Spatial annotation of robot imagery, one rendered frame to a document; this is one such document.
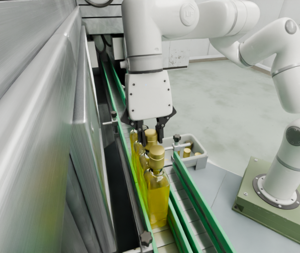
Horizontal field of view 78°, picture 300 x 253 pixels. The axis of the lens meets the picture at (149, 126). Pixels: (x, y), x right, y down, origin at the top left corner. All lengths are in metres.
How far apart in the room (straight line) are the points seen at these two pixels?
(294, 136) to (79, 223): 0.59
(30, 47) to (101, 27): 1.17
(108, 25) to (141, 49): 0.98
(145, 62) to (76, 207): 0.27
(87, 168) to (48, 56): 0.15
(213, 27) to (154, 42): 0.21
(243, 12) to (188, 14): 0.21
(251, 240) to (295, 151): 0.34
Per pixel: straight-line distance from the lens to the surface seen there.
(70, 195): 0.26
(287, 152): 0.71
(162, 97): 0.41
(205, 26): 0.55
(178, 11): 0.42
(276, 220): 0.84
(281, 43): 0.68
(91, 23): 1.35
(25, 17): 0.20
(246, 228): 0.84
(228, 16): 0.54
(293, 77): 0.69
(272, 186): 0.81
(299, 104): 0.68
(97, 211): 0.35
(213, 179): 0.93
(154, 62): 0.39
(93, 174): 0.28
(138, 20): 0.39
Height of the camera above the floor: 1.43
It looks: 35 degrees down
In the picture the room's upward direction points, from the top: straight up
